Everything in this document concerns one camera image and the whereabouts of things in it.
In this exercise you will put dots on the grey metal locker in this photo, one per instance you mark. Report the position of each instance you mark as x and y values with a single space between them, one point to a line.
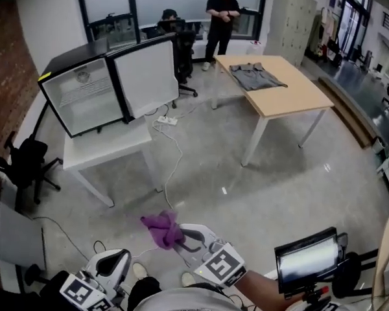
290 24

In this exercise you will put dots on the black chest-mounted monitor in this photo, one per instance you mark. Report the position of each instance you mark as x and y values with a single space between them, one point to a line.
306 261

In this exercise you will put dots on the person's right forearm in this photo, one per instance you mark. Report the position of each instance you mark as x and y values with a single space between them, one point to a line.
262 290

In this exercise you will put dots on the black stool base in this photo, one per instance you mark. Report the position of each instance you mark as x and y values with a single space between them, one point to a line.
350 271

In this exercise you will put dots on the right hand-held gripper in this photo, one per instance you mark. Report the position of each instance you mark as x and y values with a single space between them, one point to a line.
223 264

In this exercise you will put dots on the white table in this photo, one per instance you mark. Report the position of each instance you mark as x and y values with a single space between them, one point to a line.
100 151

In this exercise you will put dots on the wooden step platform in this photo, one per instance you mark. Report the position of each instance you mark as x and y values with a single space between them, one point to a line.
347 112

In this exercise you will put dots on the person's left shoe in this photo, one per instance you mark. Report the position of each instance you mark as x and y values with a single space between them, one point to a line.
140 271

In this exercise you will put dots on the light wooden chair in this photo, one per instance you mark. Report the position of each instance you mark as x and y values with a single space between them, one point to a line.
387 248

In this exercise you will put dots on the clothes rack with garments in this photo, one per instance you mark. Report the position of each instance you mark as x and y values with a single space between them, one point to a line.
325 34

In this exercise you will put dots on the person's left leg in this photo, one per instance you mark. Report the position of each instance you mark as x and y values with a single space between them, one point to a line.
144 295

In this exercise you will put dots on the white wire shelf rack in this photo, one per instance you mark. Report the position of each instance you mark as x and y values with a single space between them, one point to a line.
84 92

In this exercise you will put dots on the white low cabinet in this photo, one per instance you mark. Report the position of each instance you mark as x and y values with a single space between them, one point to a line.
8 277

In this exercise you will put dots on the grey cabinet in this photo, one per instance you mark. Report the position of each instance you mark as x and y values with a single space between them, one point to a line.
13 235

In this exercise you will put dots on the purple cleaning cloth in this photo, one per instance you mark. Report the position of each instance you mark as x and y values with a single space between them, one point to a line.
163 230

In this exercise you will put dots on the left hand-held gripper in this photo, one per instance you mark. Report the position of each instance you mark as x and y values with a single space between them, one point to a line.
84 293

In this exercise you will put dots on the person's right shoe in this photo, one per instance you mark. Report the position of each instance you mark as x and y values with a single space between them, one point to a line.
188 279

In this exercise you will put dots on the person's white printed shirt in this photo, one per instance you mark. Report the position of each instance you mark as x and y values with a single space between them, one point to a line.
184 301

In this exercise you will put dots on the white red-print box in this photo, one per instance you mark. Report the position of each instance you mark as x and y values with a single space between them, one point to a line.
254 48

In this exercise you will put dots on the black mini fridge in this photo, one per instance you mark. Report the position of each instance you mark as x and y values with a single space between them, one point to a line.
74 55

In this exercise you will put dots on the grey shirt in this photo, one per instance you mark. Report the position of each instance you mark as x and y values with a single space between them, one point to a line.
253 78

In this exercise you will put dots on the black mesh office chair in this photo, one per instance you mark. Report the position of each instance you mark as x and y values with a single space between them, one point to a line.
26 160

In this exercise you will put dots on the black monitor mount, red button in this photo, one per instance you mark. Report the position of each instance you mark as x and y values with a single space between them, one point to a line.
311 298

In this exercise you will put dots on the person's shoe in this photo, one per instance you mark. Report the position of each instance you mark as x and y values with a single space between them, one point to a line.
188 279
140 271

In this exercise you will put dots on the white power strip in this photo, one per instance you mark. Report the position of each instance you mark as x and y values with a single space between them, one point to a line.
167 120

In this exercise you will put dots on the light wooden table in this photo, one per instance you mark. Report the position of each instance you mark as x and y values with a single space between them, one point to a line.
288 96

